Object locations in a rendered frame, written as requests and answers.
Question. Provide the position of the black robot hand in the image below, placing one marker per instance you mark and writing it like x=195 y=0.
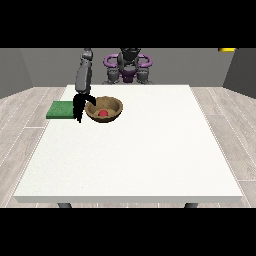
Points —
x=78 y=104

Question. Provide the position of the brown wooden bowl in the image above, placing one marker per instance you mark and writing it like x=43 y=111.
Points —
x=112 y=105

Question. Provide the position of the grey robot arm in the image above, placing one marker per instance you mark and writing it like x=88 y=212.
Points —
x=83 y=78

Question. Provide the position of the green square pad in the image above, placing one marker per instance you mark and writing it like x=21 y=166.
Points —
x=61 y=110

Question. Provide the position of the small red ball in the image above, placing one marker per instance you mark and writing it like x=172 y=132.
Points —
x=103 y=113

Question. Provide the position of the yellow cup with melon print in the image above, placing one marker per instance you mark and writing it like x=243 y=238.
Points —
x=227 y=49

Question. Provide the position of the grey purple robot trunk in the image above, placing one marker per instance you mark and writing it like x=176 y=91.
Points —
x=127 y=70

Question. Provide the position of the dark table leg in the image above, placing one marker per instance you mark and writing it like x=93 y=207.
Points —
x=191 y=205
x=64 y=205

